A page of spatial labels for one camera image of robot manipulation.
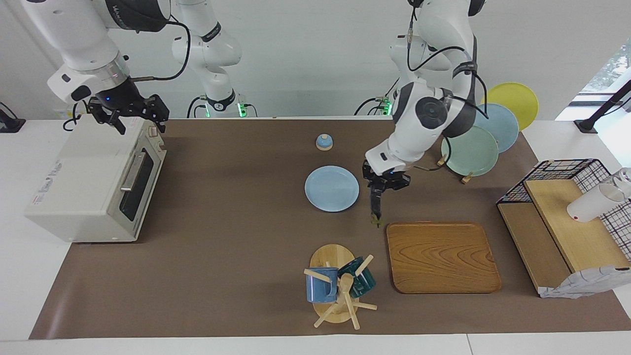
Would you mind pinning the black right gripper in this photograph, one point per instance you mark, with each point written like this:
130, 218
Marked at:
123, 101

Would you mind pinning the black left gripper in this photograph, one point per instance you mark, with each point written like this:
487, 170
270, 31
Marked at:
387, 180

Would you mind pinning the dark roasted eggplant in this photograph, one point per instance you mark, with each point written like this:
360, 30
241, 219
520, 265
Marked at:
376, 209

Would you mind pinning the light blue ceramic plate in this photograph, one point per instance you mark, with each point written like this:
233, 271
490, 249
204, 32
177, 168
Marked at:
500, 125
330, 190

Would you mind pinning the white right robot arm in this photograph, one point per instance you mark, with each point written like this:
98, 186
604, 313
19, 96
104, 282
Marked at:
74, 34

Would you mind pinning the cream toaster oven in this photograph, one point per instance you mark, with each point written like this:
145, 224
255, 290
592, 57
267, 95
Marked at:
74, 197

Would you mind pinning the wooden plate rack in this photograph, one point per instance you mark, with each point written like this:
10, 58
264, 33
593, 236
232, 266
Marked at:
441, 160

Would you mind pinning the wooden mug tree stand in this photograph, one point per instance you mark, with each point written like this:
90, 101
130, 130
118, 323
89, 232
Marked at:
330, 256

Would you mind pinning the rectangular wooden serving tray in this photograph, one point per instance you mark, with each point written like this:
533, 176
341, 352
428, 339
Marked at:
443, 256

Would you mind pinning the dark green ceramic mug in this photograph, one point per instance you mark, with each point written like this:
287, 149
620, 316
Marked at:
365, 283

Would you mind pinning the pale green ceramic plate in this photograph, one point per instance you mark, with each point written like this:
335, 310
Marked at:
473, 153

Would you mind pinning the blue ceramic mug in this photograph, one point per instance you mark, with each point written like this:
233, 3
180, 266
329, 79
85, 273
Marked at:
320, 291

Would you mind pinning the brown paper table mat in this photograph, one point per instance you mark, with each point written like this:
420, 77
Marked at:
246, 236

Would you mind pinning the yellow ceramic plate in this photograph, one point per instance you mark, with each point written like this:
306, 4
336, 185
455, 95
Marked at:
515, 98

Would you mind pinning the two-tier wooden shelf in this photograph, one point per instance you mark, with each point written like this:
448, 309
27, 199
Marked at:
572, 231

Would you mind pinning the white plastic cup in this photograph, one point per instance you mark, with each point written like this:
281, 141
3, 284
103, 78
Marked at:
589, 207

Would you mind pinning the white marbled cloth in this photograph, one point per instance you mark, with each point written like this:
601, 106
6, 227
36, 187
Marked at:
581, 283

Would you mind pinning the clear glass cup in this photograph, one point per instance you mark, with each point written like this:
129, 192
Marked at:
625, 177

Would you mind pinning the window with green view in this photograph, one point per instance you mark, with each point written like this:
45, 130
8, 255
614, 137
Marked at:
609, 69

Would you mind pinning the black camera stand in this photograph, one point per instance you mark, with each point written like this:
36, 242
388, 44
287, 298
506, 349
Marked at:
10, 125
586, 126

